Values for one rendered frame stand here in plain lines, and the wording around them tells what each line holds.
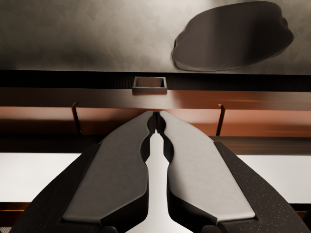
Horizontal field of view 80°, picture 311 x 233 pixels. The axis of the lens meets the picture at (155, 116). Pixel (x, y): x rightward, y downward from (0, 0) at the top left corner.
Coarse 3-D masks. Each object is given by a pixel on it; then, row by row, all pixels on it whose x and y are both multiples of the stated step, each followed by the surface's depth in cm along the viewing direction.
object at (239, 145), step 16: (0, 144) 23; (16, 144) 23; (32, 144) 23; (48, 144) 23; (64, 144) 23; (80, 144) 23; (224, 144) 24; (240, 144) 24; (256, 144) 24; (272, 144) 24; (288, 144) 24; (304, 144) 24
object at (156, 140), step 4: (156, 132) 20; (152, 136) 21; (156, 136) 21; (160, 136) 21; (152, 140) 21; (156, 140) 21; (160, 140) 21; (152, 144) 21; (156, 144) 21; (160, 144) 21
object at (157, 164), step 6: (150, 150) 22; (156, 150) 22; (162, 150) 22; (150, 156) 22; (156, 156) 22; (162, 156) 22; (150, 162) 22; (156, 162) 22; (162, 162) 22; (168, 162) 22; (150, 168) 23; (156, 168) 23; (162, 168) 23; (150, 174) 23; (156, 174) 24; (162, 174) 24; (150, 180) 24; (156, 180) 24; (162, 180) 24
